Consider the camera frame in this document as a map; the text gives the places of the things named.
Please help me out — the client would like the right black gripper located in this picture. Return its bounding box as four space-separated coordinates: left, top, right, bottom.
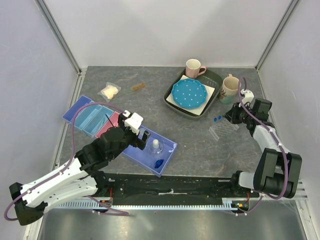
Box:
222 101 255 125

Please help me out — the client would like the round flask white stopper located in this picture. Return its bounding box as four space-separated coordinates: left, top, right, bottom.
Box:
147 139 165 156

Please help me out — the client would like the clear test tube rack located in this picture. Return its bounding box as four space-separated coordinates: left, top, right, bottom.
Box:
209 117 239 141

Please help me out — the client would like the blue polka dot plate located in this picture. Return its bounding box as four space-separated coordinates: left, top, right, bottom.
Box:
171 78 208 109

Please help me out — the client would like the glass stirring rod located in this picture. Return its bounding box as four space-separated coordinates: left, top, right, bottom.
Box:
93 108 113 124

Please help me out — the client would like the tan test tube brush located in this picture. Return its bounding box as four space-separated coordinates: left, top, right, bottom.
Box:
118 82 146 97

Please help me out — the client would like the bag of cotton balls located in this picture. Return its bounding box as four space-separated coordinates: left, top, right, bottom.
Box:
97 82 121 103

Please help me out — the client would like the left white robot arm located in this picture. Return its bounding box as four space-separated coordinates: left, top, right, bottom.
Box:
9 120 150 226

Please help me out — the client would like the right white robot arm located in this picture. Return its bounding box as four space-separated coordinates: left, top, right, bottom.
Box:
224 98 302 199

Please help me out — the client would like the cream floral mug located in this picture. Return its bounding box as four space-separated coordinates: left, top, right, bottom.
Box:
219 73 239 104

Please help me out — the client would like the white square plate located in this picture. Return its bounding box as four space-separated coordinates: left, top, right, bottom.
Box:
165 75 215 116

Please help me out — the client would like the dark green plastic tray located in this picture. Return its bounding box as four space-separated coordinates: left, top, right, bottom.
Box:
163 70 223 120

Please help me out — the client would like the multicolour compartment organizer tray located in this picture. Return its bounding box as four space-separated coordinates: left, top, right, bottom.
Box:
74 104 178 177

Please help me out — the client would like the pink ceramic mug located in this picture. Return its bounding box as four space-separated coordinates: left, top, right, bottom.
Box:
185 59 207 79

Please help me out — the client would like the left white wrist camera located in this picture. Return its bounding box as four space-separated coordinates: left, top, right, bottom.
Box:
123 110 144 136

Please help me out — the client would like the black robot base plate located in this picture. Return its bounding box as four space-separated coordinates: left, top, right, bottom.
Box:
94 173 259 206

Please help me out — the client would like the slotted cable duct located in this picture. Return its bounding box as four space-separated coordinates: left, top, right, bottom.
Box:
54 198 238 211

